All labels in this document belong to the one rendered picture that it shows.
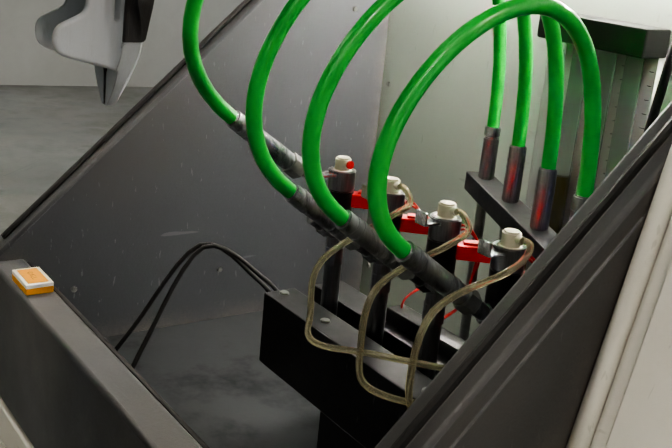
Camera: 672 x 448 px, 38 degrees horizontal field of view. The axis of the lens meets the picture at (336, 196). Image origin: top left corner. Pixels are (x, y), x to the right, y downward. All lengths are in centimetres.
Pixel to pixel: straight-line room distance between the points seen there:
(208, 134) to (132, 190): 12
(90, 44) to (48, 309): 44
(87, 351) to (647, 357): 52
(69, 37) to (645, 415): 46
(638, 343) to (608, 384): 4
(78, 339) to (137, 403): 14
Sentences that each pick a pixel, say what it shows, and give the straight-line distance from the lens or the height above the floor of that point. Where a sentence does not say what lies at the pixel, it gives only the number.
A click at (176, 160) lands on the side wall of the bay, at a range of 124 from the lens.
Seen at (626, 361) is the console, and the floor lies 108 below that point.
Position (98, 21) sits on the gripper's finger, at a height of 128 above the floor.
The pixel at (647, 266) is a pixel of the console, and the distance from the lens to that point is 72.
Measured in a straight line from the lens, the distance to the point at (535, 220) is 94.
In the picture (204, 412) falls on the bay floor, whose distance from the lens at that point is 111.
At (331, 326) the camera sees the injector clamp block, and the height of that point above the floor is 98.
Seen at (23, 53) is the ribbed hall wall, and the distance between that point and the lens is 735.
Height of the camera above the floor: 137
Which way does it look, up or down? 16 degrees down
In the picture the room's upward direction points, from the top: 6 degrees clockwise
